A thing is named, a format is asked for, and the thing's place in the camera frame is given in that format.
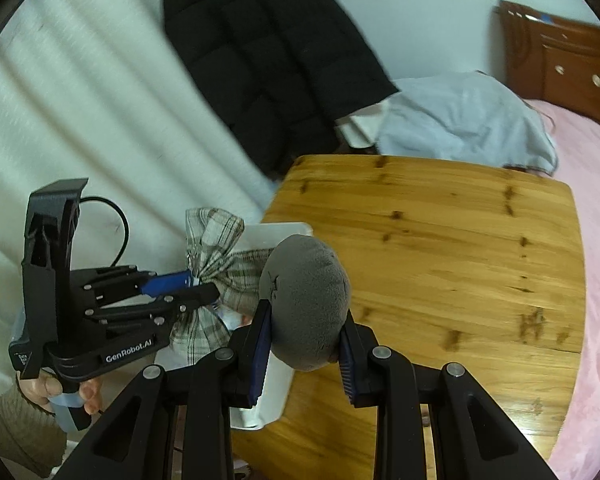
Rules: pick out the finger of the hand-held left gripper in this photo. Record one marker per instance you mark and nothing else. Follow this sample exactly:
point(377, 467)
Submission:
point(195, 292)
point(167, 282)

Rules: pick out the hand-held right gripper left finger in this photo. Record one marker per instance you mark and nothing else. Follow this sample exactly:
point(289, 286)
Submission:
point(260, 355)

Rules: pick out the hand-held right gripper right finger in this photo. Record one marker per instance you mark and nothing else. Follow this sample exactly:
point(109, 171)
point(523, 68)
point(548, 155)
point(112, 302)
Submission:
point(347, 365)

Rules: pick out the white plastic bin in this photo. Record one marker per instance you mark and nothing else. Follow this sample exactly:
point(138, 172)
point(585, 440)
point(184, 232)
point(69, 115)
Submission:
point(275, 385)

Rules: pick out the plaid bow hair clip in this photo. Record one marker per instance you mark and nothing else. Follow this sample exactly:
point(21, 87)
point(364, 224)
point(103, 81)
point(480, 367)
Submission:
point(305, 300)

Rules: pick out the person's left forearm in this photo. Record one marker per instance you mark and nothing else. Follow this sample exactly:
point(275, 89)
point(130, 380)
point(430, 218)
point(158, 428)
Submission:
point(15, 430)

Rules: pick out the person's left hand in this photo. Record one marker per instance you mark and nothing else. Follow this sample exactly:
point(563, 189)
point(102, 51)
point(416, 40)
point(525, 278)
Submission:
point(55, 390)

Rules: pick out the white draped cloth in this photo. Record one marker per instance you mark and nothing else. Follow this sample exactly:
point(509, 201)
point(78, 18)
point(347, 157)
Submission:
point(105, 110)

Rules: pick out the black padded jacket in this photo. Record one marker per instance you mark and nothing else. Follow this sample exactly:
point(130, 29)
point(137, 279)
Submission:
point(260, 60)

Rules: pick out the pink bedspread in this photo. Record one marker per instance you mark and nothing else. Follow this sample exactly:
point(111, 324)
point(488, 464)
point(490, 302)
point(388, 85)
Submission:
point(595, 260)

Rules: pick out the light grey cloth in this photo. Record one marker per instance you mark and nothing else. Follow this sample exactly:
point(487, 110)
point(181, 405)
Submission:
point(460, 120)

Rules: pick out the wooden headboard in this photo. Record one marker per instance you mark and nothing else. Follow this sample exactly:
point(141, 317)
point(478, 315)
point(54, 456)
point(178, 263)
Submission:
point(565, 60)

